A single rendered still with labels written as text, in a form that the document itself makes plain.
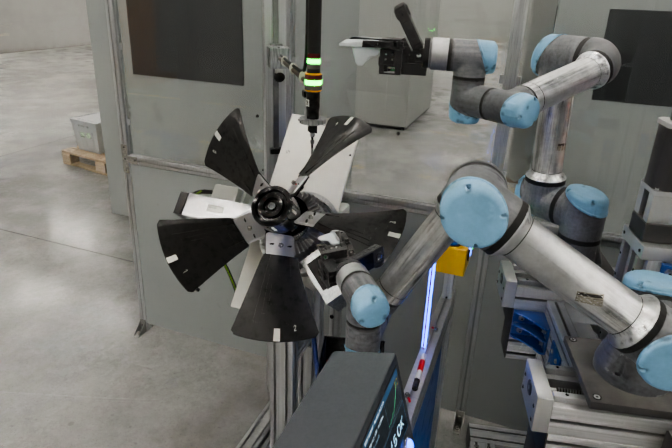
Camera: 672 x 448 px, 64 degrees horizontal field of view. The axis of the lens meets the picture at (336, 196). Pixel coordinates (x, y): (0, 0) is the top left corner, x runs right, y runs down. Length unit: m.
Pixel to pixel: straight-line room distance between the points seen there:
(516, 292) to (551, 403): 0.50
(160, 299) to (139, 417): 0.64
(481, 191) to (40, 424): 2.27
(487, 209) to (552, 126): 0.74
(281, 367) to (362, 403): 1.15
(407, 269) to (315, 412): 0.49
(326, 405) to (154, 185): 2.06
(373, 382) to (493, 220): 0.34
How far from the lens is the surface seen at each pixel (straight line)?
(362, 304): 1.08
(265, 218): 1.47
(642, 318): 1.08
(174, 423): 2.62
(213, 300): 2.80
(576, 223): 1.65
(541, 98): 1.30
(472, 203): 0.94
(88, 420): 2.73
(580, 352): 1.36
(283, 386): 1.96
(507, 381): 2.46
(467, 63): 1.30
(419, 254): 1.17
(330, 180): 1.75
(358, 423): 0.75
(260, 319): 1.43
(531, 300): 1.72
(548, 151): 1.67
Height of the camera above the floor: 1.78
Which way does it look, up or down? 21 degrees down
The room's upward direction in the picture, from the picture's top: 2 degrees clockwise
